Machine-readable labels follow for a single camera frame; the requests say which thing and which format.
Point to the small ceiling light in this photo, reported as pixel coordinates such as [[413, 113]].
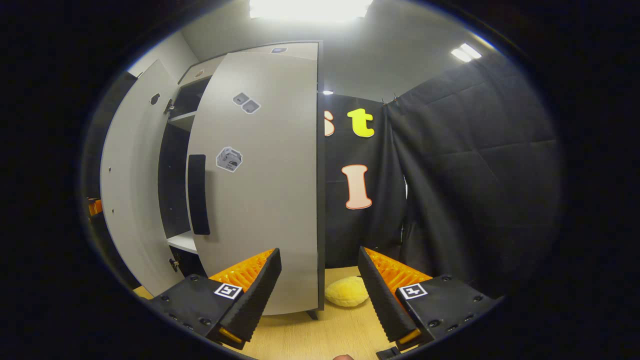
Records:
[[466, 52]]

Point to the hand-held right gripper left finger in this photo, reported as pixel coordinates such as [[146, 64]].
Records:
[[257, 297]]

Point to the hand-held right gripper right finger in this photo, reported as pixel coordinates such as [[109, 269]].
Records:
[[382, 300]]

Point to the large ceiling light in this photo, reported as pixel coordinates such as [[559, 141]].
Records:
[[310, 9]]

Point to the grey shoe cabinet door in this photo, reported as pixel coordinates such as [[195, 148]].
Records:
[[132, 175], [270, 200]]

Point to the black backdrop cloth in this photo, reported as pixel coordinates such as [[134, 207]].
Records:
[[97, 165], [475, 175]]

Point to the grey shoe cabinet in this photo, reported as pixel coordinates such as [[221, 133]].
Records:
[[182, 242]]

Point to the yellow plush toy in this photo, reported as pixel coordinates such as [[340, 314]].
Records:
[[345, 292]]

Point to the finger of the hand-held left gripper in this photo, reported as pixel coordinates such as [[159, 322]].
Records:
[[95, 206]]

